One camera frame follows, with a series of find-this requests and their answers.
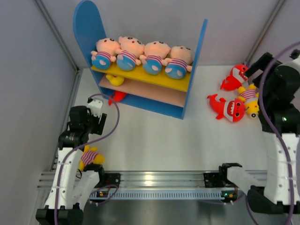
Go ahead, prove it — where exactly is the red shark plush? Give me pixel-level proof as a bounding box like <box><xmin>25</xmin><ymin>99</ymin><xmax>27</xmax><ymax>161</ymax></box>
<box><xmin>207</xmin><ymin>94</ymin><xmax>246</xmax><ymax>123</ymax></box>
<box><xmin>108</xmin><ymin>90</ymin><xmax>127</xmax><ymax>105</ymax></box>
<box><xmin>220</xmin><ymin>64</ymin><xmax>248</xmax><ymax>91</ymax></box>

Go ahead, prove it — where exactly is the yellow frog plush striped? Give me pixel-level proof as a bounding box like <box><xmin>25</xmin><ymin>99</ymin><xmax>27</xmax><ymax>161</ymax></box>
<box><xmin>238</xmin><ymin>84</ymin><xmax>259</xmax><ymax>119</ymax></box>

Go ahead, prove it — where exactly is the boy doll black hair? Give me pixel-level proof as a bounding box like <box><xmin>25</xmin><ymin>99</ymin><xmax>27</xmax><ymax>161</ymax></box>
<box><xmin>115</xmin><ymin>36</ymin><xmax>145</xmax><ymax>71</ymax></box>

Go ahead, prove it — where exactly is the boy doll striped shirt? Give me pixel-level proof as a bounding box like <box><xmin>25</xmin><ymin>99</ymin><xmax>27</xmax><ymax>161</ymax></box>
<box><xmin>139</xmin><ymin>41</ymin><xmax>171</xmax><ymax>75</ymax></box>

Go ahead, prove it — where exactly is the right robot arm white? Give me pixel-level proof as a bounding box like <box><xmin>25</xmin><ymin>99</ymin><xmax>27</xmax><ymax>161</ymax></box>
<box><xmin>218</xmin><ymin>49</ymin><xmax>300</xmax><ymax>215</ymax></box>

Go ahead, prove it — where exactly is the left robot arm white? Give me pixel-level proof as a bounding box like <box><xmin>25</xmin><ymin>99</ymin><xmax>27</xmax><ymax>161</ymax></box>
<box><xmin>36</xmin><ymin>101</ymin><xmax>106</xmax><ymax>225</ymax></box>

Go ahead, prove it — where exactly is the red shark plush under shelf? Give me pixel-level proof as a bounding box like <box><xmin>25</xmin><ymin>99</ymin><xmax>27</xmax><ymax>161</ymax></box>
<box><xmin>108</xmin><ymin>90</ymin><xmax>127</xmax><ymax>105</ymax></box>

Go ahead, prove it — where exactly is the yellow duck plush on shelf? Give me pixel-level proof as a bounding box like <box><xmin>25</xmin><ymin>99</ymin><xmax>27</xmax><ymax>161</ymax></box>
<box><xmin>105</xmin><ymin>74</ymin><xmax>125</xmax><ymax>86</ymax></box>

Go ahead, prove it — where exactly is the boy doll far left shelf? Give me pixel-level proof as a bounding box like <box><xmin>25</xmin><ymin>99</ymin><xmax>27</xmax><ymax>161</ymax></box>
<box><xmin>91</xmin><ymin>38</ymin><xmax>120</xmax><ymax>70</ymax></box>

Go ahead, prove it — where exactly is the boy doll shelf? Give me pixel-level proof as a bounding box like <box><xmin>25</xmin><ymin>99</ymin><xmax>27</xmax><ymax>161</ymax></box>
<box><xmin>165</xmin><ymin>45</ymin><xmax>194</xmax><ymax>80</ymax></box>
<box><xmin>91</xmin><ymin>38</ymin><xmax>120</xmax><ymax>70</ymax></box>

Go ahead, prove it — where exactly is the blue wooden toy shelf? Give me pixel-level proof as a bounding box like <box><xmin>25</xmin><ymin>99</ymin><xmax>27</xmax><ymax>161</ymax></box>
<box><xmin>73</xmin><ymin>0</ymin><xmax>208</xmax><ymax>119</ymax></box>

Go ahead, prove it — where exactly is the boy doll far right shelf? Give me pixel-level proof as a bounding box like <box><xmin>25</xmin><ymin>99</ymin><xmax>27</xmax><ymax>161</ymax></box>
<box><xmin>165</xmin><ymin>45</ymin><xmax>194</xmax><ymax>80</ymax></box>

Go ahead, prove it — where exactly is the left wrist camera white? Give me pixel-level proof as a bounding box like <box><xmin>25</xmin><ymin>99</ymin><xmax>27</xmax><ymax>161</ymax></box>
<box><xmin>87</xmin><ymin>98</ymin><xmax>103</xmax><ymax>118</ymax></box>

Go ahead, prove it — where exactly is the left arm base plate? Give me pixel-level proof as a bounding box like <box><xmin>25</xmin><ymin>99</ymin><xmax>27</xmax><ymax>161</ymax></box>
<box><xmin>99</xmin><ymin>172</ymin><xmax>121</xmax><ymax>187</ymax></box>

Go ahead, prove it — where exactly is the aluminium rail frame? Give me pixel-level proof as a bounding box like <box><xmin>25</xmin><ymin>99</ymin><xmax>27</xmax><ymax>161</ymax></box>
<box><xmin>37</xmin><ymin>170</ymin><xmax>268</xmax><ymax>200</ymax></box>

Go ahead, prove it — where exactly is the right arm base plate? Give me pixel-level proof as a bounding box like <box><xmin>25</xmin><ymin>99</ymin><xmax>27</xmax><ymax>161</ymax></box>
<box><xmin>203</xmin><ymin>172</ymin><xmax>233</xmax><ymax>188</ymax></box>

